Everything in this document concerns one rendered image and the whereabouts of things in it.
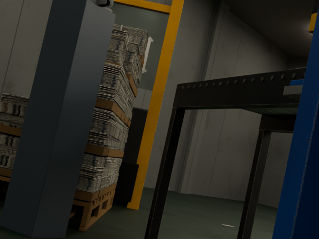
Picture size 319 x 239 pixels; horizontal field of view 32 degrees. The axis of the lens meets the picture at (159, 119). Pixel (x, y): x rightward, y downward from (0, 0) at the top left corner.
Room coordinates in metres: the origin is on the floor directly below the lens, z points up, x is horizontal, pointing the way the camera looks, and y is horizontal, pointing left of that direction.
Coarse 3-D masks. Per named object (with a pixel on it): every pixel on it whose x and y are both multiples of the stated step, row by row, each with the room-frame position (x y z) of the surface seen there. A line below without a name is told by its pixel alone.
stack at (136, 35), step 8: (128, 32) 3.91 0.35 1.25; (136, 32) 3.90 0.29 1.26; (144, 32) 3.90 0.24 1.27; (136, 40) 3.90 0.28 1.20; (144, 40) 3.90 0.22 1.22; (144, 48) 3.98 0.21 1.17; (144, 56) 4.15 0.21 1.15; (136, 88) 4.08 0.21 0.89; (128, 128) 4.14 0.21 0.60; (120, 160) 4.01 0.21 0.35; (112, 192) 3.92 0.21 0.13; (112, 200) 4.10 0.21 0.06
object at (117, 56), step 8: (112, 32) 3.03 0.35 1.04; (120, 32) 3.03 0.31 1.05; (112, 40) 3.03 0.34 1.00; (120, 40) 3.03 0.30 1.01; (128, 40) 3.24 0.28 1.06; (112, 48) 3.03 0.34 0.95; (120, 48) 3.03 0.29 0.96; (112, 56) 3.02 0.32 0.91; (120, 56) 3.05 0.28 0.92; (120, 64) 3.10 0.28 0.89
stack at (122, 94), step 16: (112, 64) 2.73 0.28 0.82; (112, 80) 2.74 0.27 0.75; (112, 96) 2.73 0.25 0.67; (128, 96) 3.59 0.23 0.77; (96, 112) 2.74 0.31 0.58; (112, 112) 2.77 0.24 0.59; (128, 112) 3.81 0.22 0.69; (96, 128) 2.74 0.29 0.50; (112, 128) 2.94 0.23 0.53; (96, 144) 2.74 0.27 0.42; (112, 144) 3.20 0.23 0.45; (96, 160) 2.74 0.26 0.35; (112, 160) 3.43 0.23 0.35; (80, 176) 2.74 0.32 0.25; (96, 176) 2.81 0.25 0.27; (112, 176) 3.67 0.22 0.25; (80, 208) 3.48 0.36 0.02; (96, 208) 3.24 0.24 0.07; (80, 224) 2.74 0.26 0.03
